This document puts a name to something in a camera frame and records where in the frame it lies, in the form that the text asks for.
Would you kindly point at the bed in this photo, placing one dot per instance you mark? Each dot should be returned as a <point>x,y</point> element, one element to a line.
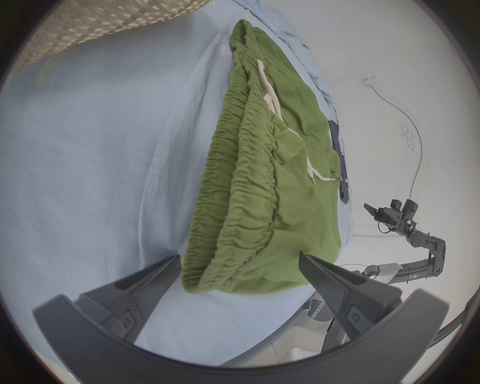
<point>93,168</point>

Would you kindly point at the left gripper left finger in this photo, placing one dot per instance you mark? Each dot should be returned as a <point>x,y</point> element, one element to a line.
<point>123,300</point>

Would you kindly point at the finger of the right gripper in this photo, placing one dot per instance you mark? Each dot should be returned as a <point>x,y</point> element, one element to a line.
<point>370,209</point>

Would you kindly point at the round woven basket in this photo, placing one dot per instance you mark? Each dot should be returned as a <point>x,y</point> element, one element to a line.
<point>93,26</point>

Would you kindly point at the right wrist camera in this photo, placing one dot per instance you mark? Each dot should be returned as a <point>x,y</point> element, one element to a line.
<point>407,207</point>

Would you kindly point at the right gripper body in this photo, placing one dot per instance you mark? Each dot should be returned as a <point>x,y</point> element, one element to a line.
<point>388,217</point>

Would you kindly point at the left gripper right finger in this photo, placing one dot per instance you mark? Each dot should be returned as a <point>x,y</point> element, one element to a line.
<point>348,296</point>

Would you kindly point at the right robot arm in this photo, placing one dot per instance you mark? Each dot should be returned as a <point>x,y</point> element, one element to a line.
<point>431,247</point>

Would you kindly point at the green shorts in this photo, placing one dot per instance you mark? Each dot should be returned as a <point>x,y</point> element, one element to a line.
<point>262,210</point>

